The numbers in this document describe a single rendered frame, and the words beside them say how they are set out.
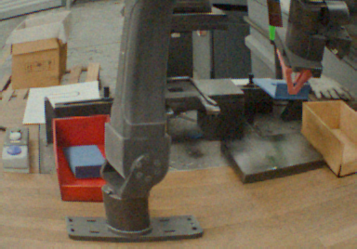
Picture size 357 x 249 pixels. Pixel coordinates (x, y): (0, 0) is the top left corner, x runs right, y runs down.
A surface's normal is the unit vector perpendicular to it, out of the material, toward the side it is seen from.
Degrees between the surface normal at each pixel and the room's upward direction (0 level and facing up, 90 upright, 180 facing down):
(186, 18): 90
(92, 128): 90
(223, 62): 90
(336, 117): 90
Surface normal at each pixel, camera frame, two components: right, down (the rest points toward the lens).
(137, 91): 0.37, 0.20
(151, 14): 0.35, 0.41
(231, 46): 0.14, 0.31
